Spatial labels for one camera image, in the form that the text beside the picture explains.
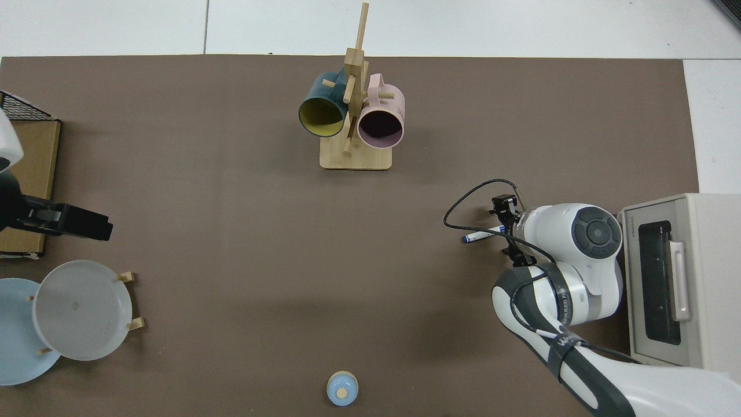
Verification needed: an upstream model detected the wire basket with wooden floor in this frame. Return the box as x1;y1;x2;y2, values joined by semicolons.
0;90;62;259

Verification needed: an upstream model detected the wooden plate rack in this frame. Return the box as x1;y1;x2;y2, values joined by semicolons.
26;271;145;355

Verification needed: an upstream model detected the pink cup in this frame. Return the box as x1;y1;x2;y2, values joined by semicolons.
356;74;406;149

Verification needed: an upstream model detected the wooden cup stand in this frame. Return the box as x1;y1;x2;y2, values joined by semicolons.
320;3;393;171

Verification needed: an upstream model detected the grey plate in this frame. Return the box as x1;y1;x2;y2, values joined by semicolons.
32;260;133;361

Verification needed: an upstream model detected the pale toaster oven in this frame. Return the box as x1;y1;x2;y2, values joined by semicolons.
617;193;741;383

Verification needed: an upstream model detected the small blue round bell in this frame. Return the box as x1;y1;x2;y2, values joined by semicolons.
326;371;360;407

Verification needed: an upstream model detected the light blue plate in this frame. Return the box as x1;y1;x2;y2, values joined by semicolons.
0;278;61;386

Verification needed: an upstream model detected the white marker with blue cap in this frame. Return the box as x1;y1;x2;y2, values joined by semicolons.
461;227;507;244

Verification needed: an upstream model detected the dark blue cup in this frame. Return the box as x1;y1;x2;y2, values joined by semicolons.
298;68;351;138

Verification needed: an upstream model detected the brown table cloth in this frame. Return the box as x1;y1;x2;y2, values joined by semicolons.
0;55;700;417

